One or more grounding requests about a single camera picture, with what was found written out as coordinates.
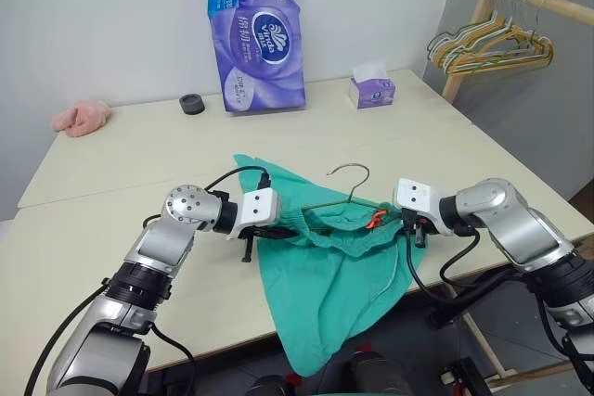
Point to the small orange clip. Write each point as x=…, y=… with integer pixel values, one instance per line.
x=373, y=220

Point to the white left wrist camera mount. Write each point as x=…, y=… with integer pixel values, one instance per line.
x=257, y=208

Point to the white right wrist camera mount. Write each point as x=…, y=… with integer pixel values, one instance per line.
x=415, y=194

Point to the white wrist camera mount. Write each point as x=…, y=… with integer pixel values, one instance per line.
x=415, y=194
x=257, y=208

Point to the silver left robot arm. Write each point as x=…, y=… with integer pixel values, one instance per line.
x=158, y=247

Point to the wooden clothes rack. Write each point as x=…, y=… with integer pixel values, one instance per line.
x=473, y=39

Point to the small purple tissue box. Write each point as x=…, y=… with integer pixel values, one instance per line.
x=371, y=94

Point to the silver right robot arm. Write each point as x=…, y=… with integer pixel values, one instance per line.
x=510, y=220

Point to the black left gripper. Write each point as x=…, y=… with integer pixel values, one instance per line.
x=253, y=233

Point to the green cloth garment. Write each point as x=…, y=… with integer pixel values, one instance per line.
x=325, y=284

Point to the bundle of hangers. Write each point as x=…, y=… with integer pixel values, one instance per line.
x=434, y=40

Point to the bunch of hangers on rack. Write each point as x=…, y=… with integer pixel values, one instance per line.
x=506, y=33

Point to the pink fluffy cloth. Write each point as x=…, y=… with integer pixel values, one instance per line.
x=81, y=118

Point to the purple Vinda tissue multipack bag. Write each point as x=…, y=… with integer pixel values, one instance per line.
x=260, y=67

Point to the black round cap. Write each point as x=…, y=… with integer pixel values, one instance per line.
x=192, y=105

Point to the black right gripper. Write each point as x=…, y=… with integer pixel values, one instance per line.
x=426, y=225

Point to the dark rounded shape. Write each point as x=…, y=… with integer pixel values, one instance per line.
x=373, y=375

